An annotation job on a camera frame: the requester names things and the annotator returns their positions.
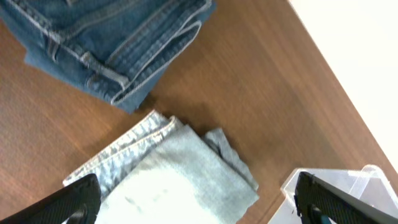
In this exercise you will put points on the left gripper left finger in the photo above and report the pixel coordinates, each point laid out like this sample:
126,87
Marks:
78,203

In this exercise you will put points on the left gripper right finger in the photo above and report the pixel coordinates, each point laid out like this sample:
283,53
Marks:
317,201

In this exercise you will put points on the dark blue jeans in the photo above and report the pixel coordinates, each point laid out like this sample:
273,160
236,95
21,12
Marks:
115,50

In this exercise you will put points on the light blue jeans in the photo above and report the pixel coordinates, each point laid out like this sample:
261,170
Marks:
161,171

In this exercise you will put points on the clear plastic storage container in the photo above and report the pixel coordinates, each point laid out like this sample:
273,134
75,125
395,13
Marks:
370,185

